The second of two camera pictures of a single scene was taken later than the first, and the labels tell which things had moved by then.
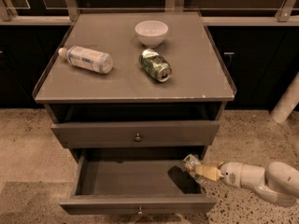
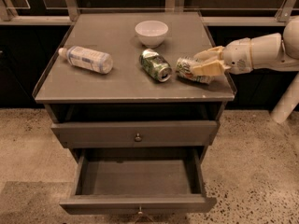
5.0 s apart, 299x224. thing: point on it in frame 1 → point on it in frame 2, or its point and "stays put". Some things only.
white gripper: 231,175 → 237,56
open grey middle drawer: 135,180 stays put
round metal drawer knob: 137,138 stays put
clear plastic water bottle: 88,59 stays put
